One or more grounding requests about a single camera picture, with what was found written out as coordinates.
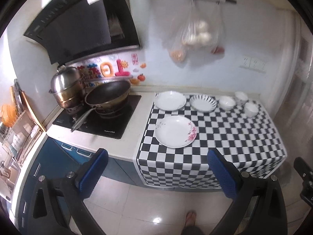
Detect white wall socket panel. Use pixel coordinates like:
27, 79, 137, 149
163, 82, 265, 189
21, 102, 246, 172
239, 56, 266, 73

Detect white bowl blue rim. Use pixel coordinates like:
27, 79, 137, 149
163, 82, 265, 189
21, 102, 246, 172
219, 96, 236, 111

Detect white plate grey swirl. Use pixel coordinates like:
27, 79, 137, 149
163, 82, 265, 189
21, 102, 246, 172
154, 91, 187, 111

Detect wooden dish rack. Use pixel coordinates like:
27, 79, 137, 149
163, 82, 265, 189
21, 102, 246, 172
1, 79, 46, 167

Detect white plate pink flowers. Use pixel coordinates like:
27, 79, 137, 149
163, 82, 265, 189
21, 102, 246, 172
154, 116, 197, 149

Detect colourful wall stickers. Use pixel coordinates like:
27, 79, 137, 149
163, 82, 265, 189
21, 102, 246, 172
73, 52, 147, 88

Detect black white checkered mat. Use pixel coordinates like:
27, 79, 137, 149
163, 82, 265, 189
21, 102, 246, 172
134, 101, 288, 189

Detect black gas stove top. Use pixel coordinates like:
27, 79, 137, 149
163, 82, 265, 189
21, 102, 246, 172
52, 94, 143, 140

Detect stainless steel steamer pot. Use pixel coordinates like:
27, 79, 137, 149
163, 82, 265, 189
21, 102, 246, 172
49, 65, 86, 109

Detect foot in sandal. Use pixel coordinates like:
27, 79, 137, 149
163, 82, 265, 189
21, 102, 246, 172
184, 210, 197, 228

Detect white ceramic bowl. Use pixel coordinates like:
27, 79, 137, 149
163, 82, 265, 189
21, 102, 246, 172
235, 91, 249, 106

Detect black range hood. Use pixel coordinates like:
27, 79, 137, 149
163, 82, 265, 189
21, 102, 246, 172
24, 0, 140, 65

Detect white bowl red roses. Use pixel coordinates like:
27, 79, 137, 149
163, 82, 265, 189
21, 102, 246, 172
244, 102, 259, 118

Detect plastic bag with garlic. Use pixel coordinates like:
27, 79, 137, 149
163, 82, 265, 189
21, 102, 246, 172
166, 0, 225, 63

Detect orange plastic colander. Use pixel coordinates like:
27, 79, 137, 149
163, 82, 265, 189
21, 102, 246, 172
1, 104, 18, 127

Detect white plate black leaf pattern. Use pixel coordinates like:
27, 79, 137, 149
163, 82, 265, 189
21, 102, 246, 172
189, 94, 217, 113

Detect black wok with handle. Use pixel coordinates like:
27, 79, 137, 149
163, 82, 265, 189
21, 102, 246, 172
71, 80, 131, 132

